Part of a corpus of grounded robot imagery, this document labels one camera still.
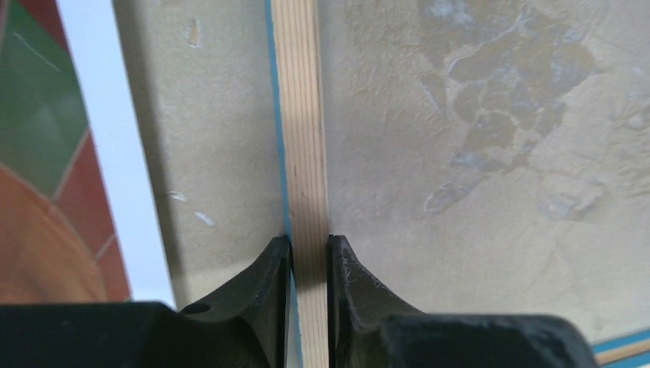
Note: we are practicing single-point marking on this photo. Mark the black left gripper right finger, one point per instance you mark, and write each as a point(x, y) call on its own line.
point(371, 326)

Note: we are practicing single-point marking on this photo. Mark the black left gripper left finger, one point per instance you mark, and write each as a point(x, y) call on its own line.
point(243, 323)

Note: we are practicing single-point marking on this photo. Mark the blue wooden picture frame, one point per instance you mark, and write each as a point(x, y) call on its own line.
point(479, 156)

